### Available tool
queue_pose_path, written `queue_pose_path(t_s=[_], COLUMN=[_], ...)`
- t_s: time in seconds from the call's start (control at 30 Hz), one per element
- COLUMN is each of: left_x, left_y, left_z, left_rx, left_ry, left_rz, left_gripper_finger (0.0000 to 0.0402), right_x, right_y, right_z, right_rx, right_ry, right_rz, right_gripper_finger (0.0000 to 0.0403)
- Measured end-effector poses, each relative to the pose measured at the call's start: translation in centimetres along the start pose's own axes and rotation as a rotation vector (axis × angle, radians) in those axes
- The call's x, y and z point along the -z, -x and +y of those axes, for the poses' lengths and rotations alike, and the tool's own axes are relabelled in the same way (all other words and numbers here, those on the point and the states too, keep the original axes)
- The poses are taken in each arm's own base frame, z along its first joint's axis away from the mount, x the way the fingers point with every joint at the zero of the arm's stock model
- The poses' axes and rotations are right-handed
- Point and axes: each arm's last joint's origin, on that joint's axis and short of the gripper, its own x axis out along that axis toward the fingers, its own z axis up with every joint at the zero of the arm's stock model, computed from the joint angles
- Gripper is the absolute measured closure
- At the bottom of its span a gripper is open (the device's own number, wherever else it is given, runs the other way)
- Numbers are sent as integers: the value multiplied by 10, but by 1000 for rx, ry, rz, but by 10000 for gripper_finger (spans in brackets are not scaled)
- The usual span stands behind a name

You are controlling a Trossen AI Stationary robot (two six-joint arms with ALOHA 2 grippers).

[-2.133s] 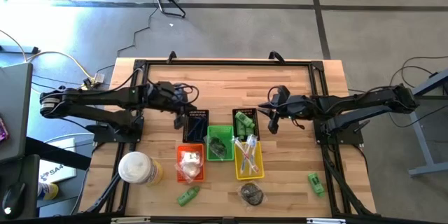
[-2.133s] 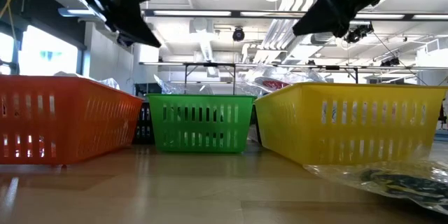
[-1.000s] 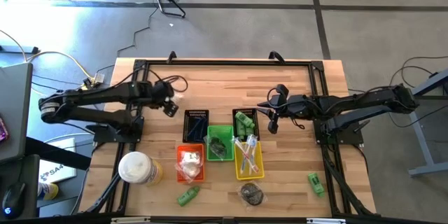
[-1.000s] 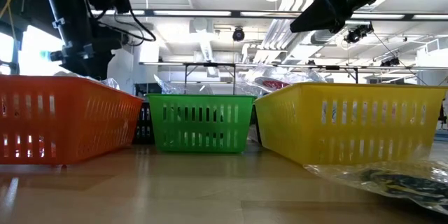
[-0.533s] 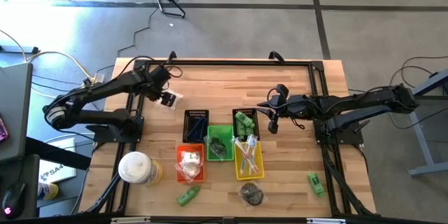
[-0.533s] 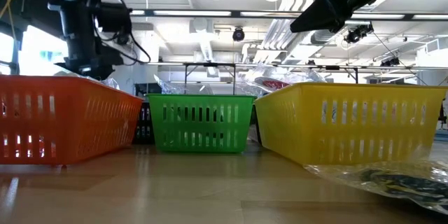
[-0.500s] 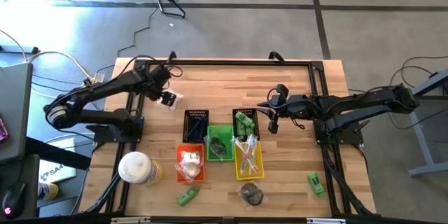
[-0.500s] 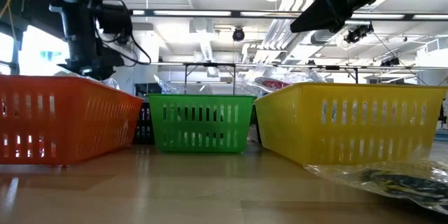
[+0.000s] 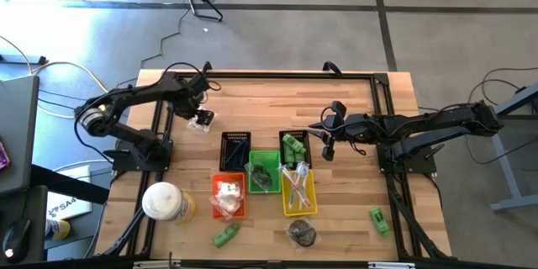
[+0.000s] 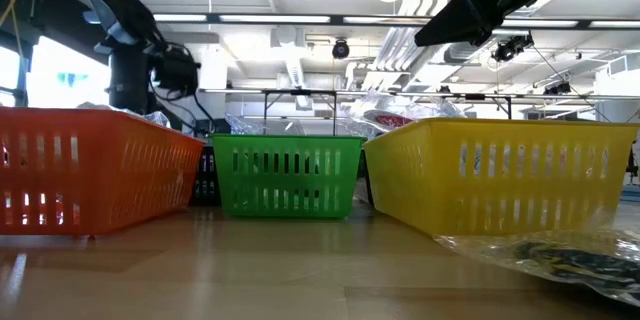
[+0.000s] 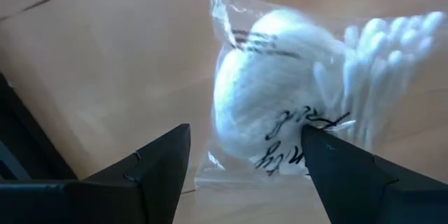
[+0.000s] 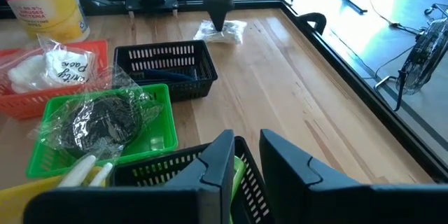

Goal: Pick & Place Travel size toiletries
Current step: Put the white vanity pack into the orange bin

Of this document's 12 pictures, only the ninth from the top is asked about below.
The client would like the white printed box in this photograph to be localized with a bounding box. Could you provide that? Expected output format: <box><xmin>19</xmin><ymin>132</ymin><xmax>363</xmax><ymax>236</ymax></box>
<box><xmin>45</xmin><ymin>166</ymin><xmax>93</xmax><ymax>221</ymax></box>

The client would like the black fan power cable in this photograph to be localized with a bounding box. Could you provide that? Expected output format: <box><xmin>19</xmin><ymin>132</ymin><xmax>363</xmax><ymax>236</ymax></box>
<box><xmin>113</xmin><ymin>6</ymin><xmax>190</xmax><ymax>93</ymax></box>

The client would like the Lysol wipes canister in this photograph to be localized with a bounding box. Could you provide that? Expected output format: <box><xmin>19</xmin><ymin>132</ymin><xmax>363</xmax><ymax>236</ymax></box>
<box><xmin>141</xmin><ymin>181</ymin><xmax>197</xmax><ymax>223</ymax></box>

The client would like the black floor bar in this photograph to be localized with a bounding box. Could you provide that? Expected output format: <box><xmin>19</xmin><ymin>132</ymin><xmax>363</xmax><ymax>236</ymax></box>
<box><xmin>0</xmin><ymin>53</ymin><xmax>47</xmax><ymax>66</ymax></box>

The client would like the black slotted plastic basket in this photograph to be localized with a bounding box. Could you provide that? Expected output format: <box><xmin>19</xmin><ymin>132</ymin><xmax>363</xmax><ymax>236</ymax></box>
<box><xmin>279</xmin><ymin>129</ymin><xmax>313</xmax><ymax>171</ymax></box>
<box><xmin>219</xmin><ymin>131</ymin><xmax>252</xmax><ymax>172</ymax></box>

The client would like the yellow slotted plastic basket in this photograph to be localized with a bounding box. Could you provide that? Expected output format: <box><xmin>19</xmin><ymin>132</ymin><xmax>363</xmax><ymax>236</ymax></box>
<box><xmin>280</xmin><ymin>168</ymin><xmax>319</xmax><ymax>218</ymax></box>

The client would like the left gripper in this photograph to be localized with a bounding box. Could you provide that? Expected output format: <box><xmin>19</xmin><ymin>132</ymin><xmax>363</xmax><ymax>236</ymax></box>
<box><xmin>174</xmin><ymin>73</ymin><xmax>216</xmax><ymax>126</ymax></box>

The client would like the silver metal bracket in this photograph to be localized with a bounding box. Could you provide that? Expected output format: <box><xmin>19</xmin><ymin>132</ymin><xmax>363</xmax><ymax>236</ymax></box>
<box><xmin>368</xmin><ymin>261</ymin><xmax>415</xmax><ymax>269</ymax></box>
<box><xmin>133</xmin><ymin>260</ymin><xmax>182</xmax><ymax>269</ymax></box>

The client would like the black aluminium table frame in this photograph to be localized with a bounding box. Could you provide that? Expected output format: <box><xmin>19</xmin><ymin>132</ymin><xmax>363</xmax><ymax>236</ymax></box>
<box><xmin>125</xmin><ymin>70</ymin><xmax>421</xmax><ymax>261</ymax></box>

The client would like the bagged blue toothbrush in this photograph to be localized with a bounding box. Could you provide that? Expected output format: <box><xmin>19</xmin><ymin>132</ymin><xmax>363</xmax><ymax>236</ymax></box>
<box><xmin>289</xmin><ymin>167</ymin><xmax>303</xmax><ymax>211</ymax></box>
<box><xmin>293</xmin><ymin>161</ymin><xmax>311</xmax><ymax>211</ymax></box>

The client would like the clear bag of black ties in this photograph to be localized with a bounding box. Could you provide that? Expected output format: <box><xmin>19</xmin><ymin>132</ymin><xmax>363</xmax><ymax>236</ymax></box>
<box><xmin>245</xmin><ymin>161</ymin><xmax>277</xmax><ymax>193</ymax></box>
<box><xmin>283</xmin><ymin>217</ymin><xmax>320</xmax><ymax>253</ymax></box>

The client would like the orange slotted plastic basket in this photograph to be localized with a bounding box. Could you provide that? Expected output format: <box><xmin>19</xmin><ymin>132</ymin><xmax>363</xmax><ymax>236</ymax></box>
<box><xmin>211</xmin><ymin>171</ymin><xmax>248</xmax><ymax>219</ymax></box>

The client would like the black computer mouse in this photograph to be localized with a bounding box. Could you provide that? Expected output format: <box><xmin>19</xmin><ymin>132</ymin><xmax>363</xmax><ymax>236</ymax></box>
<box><xmin>2</xmin><ymin>218</ymin><xmax>33</xmax><ymax>264</ymax></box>

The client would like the black desk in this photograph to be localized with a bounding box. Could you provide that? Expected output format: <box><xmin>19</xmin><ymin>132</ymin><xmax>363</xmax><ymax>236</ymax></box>
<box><xmin>0</xmin><ymin>163</ymin><xmax>111</xmax><ymax>264</ymax></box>

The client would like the black gantry strut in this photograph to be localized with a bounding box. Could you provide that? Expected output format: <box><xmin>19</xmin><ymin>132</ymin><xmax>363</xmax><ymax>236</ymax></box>
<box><xmin>384</xmin><ymin>171</ymin><xmax>449</xmax><ymax>260</ymax></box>
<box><xmin>100</xmin><ymin>208</ymin><xmax>146</xmax><ymax>257</ymax></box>

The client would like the green slotted plastic basket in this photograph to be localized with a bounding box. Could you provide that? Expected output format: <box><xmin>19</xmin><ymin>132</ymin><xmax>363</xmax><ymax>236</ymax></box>
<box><xmin>248</xmin><ymin>150</ymin><xmax>282</xmax><ymax>195</ymax></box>

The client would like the grey closed laptop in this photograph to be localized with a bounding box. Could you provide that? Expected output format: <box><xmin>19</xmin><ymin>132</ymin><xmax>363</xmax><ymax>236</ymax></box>
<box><xmin>0</xmin><ymin>74</ymin><xmax>41</xmax><ymax>197</ymax></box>

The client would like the grey metal desk frame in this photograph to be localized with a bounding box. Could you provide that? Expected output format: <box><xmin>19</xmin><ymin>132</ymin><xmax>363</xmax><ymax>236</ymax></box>
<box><xmin>463</xmin><ymin>82</ymin><xmax>538</xmax><ymax>213</ymax></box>

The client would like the yellow floor cable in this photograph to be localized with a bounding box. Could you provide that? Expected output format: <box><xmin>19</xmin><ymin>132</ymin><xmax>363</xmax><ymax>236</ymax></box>
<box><xmin>0</xmin><ymin>35</ymin><xmax>113</xmax><ymax>119</ymax></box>

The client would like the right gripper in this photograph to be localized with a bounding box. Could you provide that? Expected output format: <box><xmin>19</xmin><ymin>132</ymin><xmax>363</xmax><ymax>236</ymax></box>
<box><xmin>309</xmin><ymin>100</ymin><xmax>379</xmax><ymax>161</ymax></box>

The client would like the yellow and blue canister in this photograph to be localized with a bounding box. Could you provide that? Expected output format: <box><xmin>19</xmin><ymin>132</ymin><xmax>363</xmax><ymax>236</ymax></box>
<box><xmin>45</xmin><ymin>218</ymin><xmax>71</xmax><ymax>241</ymax></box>

